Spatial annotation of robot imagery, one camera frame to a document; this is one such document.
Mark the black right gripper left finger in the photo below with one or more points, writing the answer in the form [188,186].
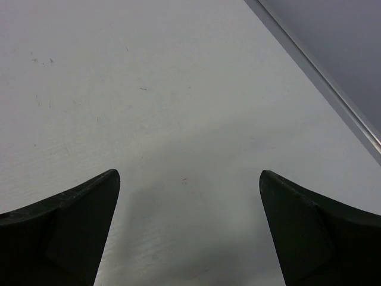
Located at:
[59,240]

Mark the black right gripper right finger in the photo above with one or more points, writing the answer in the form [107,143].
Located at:
[318,240]

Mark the aluminium frame rail right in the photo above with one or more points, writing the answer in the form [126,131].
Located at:
[337,45]

